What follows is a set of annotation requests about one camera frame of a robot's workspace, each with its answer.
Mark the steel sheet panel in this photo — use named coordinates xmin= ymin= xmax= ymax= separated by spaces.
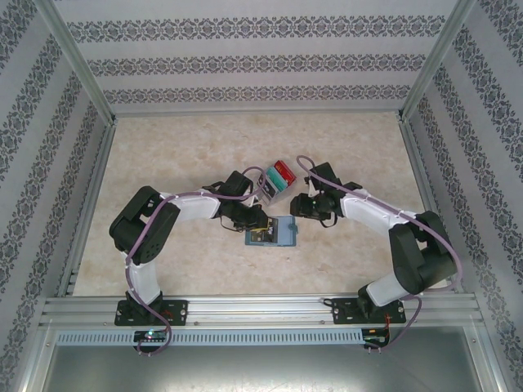
xmin=24 ymin=345 xmax=506 ymax=392

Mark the aluminium mounting rail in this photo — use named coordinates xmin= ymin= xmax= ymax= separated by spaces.
xmin=38 ymin=294 xmax=481 ymax=328

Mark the slotted grey cable duct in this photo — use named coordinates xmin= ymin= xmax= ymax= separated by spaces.
xmin=55 ymin=329 xmax=365 ymax=346

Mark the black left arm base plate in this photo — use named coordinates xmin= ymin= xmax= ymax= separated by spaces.
xmin=115 ymin=300 xmax=190 ymax=327

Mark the red card stack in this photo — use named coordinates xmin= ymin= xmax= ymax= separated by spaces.
xmin=274 ymin=160 xmax=297 ymax=185

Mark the blue card holder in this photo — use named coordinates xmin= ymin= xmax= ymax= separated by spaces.
xmin=244 ymin=216 xmax=300 ymax=248

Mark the aluminium side rail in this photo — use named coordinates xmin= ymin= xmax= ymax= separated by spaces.
xmin=398 ymin=118 xmax=466 ymax=293
xmin=56 ymin=121 xmax=118 ymax=297

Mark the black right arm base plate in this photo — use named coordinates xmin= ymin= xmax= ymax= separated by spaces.
xmin=333 ymin=297 xmax=408 ymax=326

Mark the clear acrylic card box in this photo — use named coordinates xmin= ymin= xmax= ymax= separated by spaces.
xmin=257 ymin=159 xmax=297 ymax=207

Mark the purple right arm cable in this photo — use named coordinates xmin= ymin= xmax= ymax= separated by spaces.
xmin=296 ymin=154 xmax=465 ymax=354

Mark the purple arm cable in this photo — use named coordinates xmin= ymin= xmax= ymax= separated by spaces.
xmin=296 ymin=154 xmax=465 ymax=354
xmin=125 ymin=165 xmax=266 ymax=357

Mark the small circuit board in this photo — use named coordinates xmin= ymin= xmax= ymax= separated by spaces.
xmin=133 ymin=329 xmax=169 ymax=343
xmin=362 ymin=326 xmax=390 ymax=343

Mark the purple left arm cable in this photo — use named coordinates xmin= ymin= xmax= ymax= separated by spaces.
xmin=125 ymin=165 xmax=266 ymax=357

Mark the aluminium frame post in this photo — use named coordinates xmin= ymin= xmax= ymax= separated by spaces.
xmin=397 ymin=0 xmax=478 ymax=123
xmin=34 ymin=0 xmax=118 ymax=124

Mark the black credit card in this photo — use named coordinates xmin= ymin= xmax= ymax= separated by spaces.
xmin=249 ymin=226 xmax=275 ymax=243

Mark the teal card stack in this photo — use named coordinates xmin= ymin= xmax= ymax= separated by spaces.
xmin=265 ymin=166 xmax=289 ymax=192

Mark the black card stack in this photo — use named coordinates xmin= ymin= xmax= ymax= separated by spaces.
xmin=259 ymin=175 xmax=279 ymax=201

